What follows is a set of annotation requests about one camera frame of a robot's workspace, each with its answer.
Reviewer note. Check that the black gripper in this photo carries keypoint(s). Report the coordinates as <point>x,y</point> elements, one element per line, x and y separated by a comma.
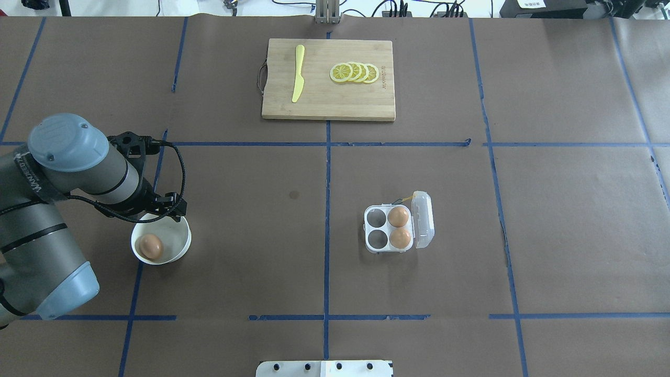
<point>147,196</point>

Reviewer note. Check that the brown egg from bowl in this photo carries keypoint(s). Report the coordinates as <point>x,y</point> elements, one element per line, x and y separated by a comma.
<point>150,246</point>

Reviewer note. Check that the clear plastic egg box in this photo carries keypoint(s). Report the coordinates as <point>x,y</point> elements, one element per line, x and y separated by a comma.
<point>377,229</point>

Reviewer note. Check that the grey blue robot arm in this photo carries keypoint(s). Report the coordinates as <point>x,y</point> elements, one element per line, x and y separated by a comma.
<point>66,158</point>

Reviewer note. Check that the brown egg rear slot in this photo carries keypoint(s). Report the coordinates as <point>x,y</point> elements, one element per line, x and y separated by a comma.
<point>398,216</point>

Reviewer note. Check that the brown egg slot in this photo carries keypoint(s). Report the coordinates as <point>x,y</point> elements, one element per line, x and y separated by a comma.
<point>398,216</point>
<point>400,238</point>

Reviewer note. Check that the brown egg front slot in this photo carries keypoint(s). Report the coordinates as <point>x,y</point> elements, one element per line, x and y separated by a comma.
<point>400,238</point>

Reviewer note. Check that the white round bowl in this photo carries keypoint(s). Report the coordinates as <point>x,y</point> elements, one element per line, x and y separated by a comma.
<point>174,237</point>

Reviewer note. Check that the bamboo cutting board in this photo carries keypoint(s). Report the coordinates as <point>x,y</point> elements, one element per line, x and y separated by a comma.
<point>323,99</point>

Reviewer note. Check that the yellow plastic knife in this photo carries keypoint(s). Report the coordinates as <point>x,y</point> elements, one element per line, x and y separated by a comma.
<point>299,80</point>

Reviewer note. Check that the lemon slice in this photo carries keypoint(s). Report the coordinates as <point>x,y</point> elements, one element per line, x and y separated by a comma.
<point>341,73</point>
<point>354,70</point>
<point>363,73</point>
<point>372,74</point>

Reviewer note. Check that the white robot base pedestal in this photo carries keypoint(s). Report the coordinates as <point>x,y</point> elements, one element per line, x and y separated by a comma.
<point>326,368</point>

